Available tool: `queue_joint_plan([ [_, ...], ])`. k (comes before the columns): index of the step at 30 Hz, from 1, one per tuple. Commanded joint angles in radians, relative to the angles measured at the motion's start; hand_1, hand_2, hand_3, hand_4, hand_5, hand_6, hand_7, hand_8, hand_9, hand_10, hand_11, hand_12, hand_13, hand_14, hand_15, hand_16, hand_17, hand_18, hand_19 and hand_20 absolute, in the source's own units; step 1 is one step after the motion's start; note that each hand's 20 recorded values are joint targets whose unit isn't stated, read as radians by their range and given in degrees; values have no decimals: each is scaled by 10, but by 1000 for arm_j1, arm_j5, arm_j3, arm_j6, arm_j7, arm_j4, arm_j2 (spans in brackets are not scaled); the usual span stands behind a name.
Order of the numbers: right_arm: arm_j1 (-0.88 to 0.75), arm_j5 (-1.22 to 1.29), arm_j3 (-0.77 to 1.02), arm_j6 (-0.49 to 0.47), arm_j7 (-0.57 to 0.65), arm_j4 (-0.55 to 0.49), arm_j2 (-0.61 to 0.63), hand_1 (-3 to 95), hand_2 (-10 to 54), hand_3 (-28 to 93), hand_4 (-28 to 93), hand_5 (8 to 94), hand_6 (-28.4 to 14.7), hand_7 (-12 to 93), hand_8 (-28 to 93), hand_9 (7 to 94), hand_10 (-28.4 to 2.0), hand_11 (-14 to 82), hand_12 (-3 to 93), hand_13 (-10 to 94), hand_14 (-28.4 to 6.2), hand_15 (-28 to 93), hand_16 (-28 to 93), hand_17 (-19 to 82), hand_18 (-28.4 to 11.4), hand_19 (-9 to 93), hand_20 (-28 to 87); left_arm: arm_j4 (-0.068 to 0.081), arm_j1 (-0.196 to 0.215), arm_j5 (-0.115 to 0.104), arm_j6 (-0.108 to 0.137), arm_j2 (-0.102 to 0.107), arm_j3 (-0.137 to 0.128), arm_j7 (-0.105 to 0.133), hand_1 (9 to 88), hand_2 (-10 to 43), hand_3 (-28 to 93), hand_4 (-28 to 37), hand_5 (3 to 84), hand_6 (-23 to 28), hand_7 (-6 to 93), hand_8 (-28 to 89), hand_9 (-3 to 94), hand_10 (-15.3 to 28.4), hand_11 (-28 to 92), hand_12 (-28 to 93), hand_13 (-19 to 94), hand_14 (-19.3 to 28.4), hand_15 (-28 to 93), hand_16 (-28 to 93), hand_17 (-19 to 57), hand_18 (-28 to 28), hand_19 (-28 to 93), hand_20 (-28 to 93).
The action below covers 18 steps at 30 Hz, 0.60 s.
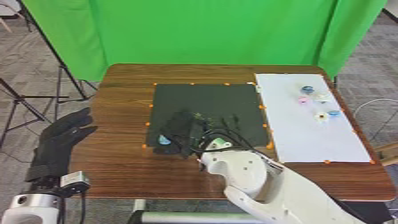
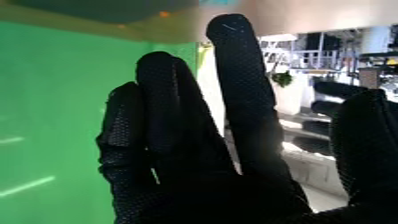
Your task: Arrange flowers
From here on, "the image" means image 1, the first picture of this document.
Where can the black light stand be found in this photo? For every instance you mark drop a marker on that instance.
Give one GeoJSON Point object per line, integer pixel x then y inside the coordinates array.
{"type": "Point", "coordinates": [63, 71]}

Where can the pale grey bar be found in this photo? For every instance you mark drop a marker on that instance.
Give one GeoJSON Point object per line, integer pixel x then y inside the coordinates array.
{"type": "Point", "coordinates": [196, 217]}

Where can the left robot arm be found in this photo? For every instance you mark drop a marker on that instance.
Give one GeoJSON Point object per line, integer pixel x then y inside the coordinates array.
{"type": "Point", "coordinates": [33, 208]}

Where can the pale blue flower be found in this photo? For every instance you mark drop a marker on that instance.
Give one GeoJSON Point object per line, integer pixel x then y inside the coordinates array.
{"type": "Point", "coordinates": [164, 140]}

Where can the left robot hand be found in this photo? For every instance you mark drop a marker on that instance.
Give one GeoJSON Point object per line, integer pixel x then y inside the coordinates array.
{"type": "Point", "coordinates": [56, 146]}

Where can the pink flower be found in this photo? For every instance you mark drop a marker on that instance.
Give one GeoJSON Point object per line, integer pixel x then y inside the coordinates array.
{"type": "Point", "coordinates": [303, 100]}

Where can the white sheet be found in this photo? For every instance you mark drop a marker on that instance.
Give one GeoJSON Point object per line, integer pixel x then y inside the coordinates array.
{"type": "Point", "coordinates": [308, 140]}

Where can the dark mat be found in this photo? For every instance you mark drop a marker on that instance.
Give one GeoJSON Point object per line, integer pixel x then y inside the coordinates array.
{"type": "Point", "coordinates": [207, 100]}

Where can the black tripod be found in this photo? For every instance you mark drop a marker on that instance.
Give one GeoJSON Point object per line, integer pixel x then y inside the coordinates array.
{"type": "Point", "coordinates": [24, 106]}

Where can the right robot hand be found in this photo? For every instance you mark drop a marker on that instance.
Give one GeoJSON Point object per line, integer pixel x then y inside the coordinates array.
{"type": "Point", "coordinates": [180, 133]}

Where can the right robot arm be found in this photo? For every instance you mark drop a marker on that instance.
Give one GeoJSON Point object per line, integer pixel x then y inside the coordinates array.
{"type": "Point", "coordinates": [260, 180]}

